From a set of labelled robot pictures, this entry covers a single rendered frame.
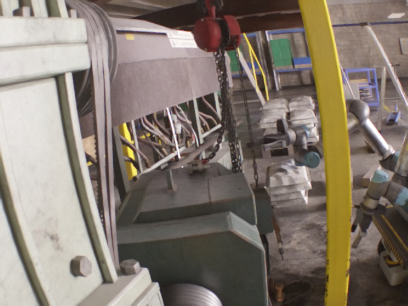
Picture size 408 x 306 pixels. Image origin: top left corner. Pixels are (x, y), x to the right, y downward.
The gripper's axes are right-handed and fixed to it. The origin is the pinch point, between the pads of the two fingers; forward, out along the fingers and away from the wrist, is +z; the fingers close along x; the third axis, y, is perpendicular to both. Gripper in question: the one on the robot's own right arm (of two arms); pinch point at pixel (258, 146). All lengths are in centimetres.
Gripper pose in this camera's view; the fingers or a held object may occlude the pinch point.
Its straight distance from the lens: 178.3
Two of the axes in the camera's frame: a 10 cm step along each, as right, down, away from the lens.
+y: 1.6, 9.7, 1.7
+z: -8.7, 2.2, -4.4
